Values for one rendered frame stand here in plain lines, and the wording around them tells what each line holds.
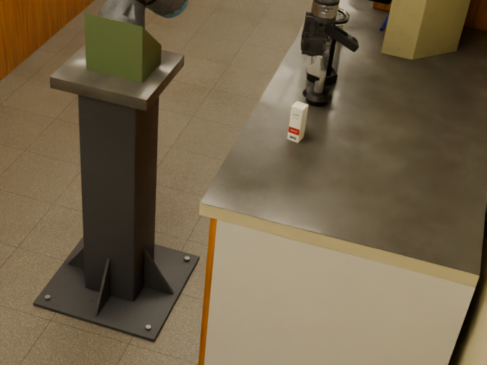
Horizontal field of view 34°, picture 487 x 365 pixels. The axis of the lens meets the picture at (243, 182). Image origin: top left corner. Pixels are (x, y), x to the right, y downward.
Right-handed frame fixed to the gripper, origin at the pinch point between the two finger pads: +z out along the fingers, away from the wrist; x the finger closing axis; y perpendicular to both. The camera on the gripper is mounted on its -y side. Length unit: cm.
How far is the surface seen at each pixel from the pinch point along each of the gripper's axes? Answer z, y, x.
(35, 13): 81, 136, -192
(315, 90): 4.5, 1.0, 0.9
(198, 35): 103, 48, -228
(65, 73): 9, 78, -3
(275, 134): 8.7, 13.0, 20.9
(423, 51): 6, -38, -36
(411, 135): 8.5, -27.6, 15.0
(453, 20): -4, -47, -41
